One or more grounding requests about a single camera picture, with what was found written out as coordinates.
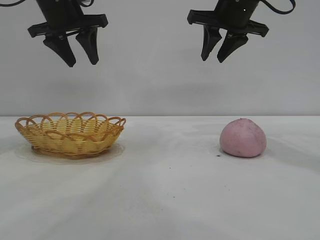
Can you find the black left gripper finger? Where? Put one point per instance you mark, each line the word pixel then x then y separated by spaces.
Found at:
pixel 62 48
pixel 90 43

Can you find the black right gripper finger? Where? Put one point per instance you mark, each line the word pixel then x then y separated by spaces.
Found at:
pixel 231 43
pixel 209 41

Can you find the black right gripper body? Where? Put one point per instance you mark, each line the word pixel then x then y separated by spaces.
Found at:
pixel 235 13

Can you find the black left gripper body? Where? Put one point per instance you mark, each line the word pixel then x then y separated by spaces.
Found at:
pixel 62 15

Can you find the pink round bun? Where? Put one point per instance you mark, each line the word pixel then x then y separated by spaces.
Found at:
pixel 242 138

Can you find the yellow woven wicker basket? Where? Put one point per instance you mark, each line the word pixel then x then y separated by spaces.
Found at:
pixel 75 143

